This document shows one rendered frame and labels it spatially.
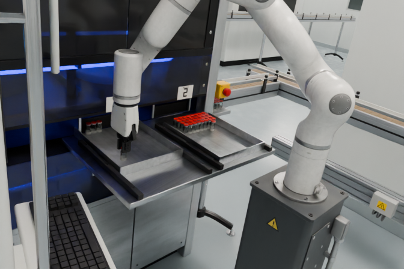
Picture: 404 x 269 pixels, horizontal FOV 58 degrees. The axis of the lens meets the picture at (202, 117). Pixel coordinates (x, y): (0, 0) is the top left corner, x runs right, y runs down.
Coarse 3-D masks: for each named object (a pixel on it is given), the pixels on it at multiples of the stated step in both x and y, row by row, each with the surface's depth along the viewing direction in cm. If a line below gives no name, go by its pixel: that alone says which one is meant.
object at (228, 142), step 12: (216, 120) 166; (180, 132) 146; (204, 132) 157; (216, 132) 158; (228, 132) 160; (240, 132) 156; (192, 144) 141; (204, 144) 146; (216, 144) 147; (228, 144) 149; (240, 144) 150; (252, 144) 152; (264, 144) 148; (216, 156) 132; (228, 156) 134; (240, 156) 139
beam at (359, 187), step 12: (276, 144) 243; (288, 144) 236; (288, 156) 237; (324, 168) 219; (336, 168) 214; (348, 168) 216; (324, 180) 220; (336, 180) 214; (348, 180) 209; (360, 180) 204; (372, 180) 206; (348, 192) 210; (360, 192) 204; (372, 192) 199; (384, 192) 195; (396, 192) 197; (396, 216) 192
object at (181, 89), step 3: (180, 87) 156; (183, 87) 158; (186, 87) 159; (189, 87) 160; (192, 87) 161; (180, 90) 157; (183, 90) 158; (189, 90) 161; (192, 90) 162; (180, 93) 158; (186, 93) 160; (189, 93) 161; (177, 96) 157; (180, 96) 158; (189, 96) 162; (177, 99) 158; (180, 99) 159
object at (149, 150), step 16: (112, 128) 148; (144, 128) 149; (96, 144) 134; (112, 144) 136; (144, 144) 139; (160, 144) 141; (112, 160) 119; (128, 160) 127; (144, 160) 122; (160, 160) 127
